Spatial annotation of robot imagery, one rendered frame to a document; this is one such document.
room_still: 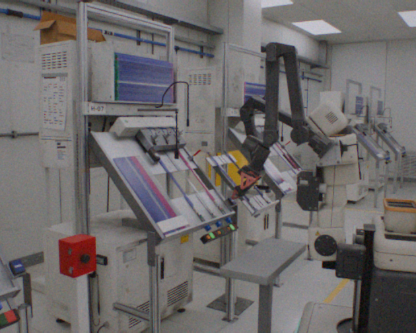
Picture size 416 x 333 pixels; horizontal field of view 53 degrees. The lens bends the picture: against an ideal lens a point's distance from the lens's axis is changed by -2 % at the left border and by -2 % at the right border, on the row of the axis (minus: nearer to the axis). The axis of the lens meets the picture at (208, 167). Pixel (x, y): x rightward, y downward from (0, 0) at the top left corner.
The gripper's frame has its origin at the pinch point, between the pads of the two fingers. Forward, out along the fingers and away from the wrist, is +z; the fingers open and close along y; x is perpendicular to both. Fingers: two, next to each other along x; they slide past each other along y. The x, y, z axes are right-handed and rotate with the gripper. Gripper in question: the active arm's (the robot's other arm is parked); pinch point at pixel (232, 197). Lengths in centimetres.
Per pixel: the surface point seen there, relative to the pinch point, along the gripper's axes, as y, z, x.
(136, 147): 43, 7, -51
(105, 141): 62, 7, -57
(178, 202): 40.5, 6.3, -9.9
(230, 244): -0.5, 21.9, 20.2
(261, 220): -101, 47, 9
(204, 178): 1.9, 7.1, -21.5
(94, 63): 59, -14, -97
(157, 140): 30, 1, -50
